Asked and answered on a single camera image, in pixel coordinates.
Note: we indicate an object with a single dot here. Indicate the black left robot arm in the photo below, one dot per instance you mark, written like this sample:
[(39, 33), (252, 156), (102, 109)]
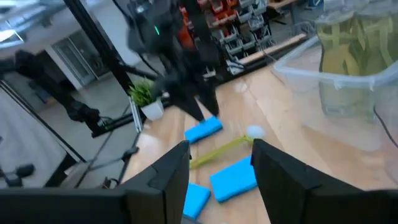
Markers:
[(155, 18)]

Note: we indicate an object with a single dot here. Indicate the small potted green plant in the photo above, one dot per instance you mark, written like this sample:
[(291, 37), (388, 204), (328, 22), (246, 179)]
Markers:
[(143, 93)]

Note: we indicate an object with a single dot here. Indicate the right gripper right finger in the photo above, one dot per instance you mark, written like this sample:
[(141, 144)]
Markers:
[(295, 196)]

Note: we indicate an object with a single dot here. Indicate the green dish brush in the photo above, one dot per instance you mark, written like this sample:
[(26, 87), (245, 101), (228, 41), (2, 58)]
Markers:
[(217, 151)]

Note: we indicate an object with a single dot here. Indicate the tall clear plastic bin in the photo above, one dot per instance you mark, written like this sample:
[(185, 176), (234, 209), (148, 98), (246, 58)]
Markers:
[(311, 93)]

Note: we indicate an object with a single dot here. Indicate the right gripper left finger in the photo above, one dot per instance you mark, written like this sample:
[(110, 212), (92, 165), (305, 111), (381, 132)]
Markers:
[(161, 193)]

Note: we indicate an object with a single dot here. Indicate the wooden workbench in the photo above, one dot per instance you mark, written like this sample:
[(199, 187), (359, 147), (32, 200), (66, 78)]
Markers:
[(273, 48)]

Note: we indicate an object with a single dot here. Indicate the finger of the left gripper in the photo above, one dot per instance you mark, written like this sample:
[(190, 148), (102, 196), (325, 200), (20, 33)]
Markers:
[(191, 107), (211, 101)]

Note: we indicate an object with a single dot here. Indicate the blue cellulose sponge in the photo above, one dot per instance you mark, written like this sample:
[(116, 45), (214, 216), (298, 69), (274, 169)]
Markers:
[(233, 180), (196, 200), (202, 130)]

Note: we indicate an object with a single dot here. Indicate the parts bin rack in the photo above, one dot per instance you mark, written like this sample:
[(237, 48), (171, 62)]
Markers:
[(245, 28)]

